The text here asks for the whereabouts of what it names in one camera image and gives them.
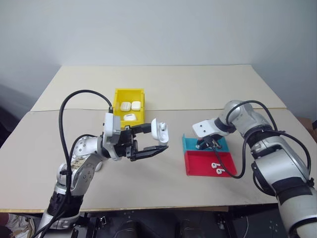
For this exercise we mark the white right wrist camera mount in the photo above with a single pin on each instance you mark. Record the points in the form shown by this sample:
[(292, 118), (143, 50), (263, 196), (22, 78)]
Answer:
[(204, 127)]

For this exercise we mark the red plastic tray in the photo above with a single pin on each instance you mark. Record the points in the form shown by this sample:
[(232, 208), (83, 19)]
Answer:
[(200, 161)]

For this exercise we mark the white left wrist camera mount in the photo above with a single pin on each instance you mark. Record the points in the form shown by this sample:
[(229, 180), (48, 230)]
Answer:
[(112, 129)]

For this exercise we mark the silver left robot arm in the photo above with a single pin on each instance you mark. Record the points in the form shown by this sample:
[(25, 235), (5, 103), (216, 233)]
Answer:
[(85, 146)]

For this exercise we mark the white crumpled bag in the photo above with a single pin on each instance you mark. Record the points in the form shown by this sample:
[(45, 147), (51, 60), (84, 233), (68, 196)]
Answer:
[(17, 225)]

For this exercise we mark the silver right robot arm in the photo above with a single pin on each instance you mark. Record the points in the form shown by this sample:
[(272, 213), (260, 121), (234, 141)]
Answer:
[(272, 153)]

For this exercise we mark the yellow plastic bin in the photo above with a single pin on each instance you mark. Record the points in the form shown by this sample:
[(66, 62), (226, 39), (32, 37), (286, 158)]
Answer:
[(117, 109)]

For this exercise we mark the white earbud case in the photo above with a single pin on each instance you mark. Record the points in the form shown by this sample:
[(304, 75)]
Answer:
[(130, 117), (136, 105), (125, 106), (162, 136)]

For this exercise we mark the closed white earbud case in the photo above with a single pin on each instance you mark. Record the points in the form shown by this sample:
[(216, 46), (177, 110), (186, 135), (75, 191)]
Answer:
[(130, 117), (125, 106), (136, 105)]

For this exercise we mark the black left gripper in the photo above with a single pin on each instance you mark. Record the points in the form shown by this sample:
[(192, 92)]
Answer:
[(125, 145)]

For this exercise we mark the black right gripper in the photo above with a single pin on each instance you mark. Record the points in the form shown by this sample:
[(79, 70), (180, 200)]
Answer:
[(216, 138)]

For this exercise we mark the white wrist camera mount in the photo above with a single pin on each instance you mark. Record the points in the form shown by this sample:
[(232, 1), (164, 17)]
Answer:
[(112, 129), (204, 127)]

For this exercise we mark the black metal table frame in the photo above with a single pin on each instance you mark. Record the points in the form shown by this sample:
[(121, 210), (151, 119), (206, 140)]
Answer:
[(237, 214)]

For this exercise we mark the teal plastic tray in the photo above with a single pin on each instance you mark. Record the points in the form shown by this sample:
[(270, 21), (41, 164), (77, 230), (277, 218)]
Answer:
[(189, 143)]

